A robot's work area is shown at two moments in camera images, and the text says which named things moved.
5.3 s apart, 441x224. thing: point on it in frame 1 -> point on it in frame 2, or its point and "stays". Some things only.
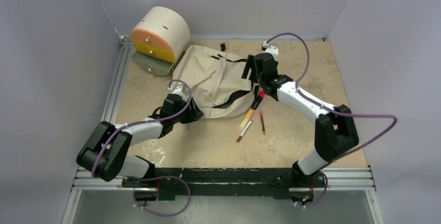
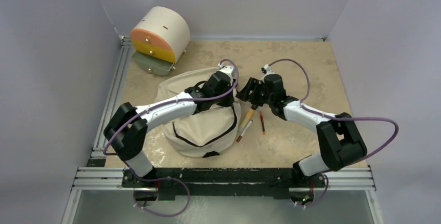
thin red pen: (262, 122) stays
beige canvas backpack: (214, 79) -> (210, 133)
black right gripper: (249, 63) -> (253, 84)
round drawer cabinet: (160, 36) stays
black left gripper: (193, 114) -> (229, 101)
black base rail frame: (183, 182) stays
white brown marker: (244, 131) stays
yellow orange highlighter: (246, 119) stays
